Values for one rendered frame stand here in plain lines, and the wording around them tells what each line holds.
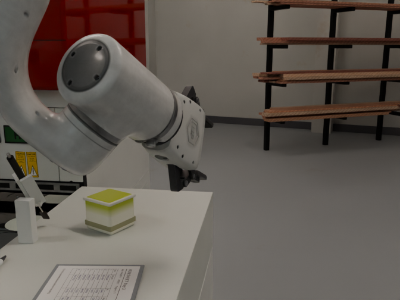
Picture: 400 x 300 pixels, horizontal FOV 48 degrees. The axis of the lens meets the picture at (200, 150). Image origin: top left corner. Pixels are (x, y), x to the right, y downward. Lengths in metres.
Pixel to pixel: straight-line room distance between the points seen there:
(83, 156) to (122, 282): 0.27
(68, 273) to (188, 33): 7.46
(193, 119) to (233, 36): 7.14
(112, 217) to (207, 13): 7.20
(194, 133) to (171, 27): 7.60
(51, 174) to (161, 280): 0.60
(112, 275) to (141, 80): 0.36
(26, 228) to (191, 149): 0.38
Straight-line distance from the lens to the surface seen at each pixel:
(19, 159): 1.28
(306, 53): 7.47
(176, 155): 0.62
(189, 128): 0.65
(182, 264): 0.78
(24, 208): 0.88
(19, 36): 0.51
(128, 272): 0.75
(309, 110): 5.71
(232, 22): 7.80
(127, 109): 0.50
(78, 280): 0.75
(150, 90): 0.52
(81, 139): 0.52
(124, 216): 0.91
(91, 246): 0.86
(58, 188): 1.25
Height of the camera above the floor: 1.32
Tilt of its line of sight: 13 degrees down
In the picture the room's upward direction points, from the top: straight up
